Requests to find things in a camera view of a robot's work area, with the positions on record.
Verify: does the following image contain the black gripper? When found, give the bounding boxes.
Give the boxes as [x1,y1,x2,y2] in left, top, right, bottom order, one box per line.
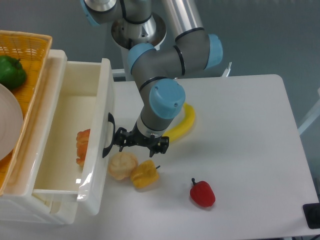
[112,124,170,158]

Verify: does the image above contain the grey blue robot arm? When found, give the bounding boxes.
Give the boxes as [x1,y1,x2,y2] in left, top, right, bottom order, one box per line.
[81,0,223,155]

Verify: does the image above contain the white plastic drawer cabinet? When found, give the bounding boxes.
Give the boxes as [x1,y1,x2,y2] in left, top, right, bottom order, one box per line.
[0,49,79,225]

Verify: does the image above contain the pale bread roll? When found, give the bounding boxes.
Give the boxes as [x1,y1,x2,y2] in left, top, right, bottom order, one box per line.
[107,152,138,181]

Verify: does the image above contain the yellow bell pepper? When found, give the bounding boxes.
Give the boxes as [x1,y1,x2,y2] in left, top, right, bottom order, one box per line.
[130,159,160,189]

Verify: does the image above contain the yellow banana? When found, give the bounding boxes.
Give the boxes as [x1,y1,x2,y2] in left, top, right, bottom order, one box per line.
[163,102,196,142]

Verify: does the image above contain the orange croissant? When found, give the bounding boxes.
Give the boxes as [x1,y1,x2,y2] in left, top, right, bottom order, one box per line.
[76,129,91,167]

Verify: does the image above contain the red bell pepper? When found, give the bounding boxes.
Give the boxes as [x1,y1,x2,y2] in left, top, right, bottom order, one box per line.
[189,177,216,208]

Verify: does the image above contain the beige plate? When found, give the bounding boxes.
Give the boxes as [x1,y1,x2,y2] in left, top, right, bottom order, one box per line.
[0,84,23,160]

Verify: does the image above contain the orange woven basket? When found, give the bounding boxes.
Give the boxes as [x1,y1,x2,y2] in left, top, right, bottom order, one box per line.
[0,30,53,195]

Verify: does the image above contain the green bell pepper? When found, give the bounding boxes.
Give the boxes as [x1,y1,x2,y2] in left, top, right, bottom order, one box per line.
[0,55,27,90]

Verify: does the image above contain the black device at table edge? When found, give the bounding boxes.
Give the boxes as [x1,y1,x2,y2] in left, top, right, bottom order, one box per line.
[302,203,320,229]

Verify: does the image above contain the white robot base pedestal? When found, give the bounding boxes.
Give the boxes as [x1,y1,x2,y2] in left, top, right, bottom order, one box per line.
[111,13,167,81]

